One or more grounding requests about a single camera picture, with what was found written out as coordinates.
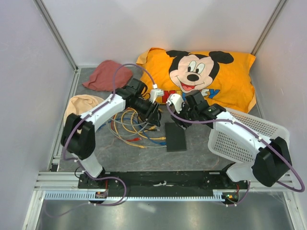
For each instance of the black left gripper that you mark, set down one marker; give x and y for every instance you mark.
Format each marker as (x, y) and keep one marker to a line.
(151, 114)

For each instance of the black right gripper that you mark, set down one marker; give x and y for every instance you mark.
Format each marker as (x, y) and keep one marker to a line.
(181, 123)

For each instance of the black network switch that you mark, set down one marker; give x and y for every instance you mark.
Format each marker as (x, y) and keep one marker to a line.
(175, 138)

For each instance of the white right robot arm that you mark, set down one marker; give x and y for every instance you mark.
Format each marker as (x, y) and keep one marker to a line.
(268, 167)

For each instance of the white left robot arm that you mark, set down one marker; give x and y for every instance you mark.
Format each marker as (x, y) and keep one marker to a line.
(78, 137)

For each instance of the orange Mickey Mouse pillow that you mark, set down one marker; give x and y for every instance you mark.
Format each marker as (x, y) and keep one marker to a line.
(221, 77)

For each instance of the white plastic basket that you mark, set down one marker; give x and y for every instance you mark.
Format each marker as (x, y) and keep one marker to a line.
(236, 144)

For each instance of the red cloth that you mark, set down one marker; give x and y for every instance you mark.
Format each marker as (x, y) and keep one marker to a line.
(102, 77)

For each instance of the peach bucket hat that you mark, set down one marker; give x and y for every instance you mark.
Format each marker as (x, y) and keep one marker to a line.
(81, 103)

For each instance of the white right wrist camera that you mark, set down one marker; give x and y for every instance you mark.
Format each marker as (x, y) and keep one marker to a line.
(177, 101)

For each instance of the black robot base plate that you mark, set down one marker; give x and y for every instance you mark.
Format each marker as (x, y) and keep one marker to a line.
(164, 182)

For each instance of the grey slotted cable duct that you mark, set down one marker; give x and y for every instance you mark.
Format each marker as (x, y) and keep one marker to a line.
(95, 196)

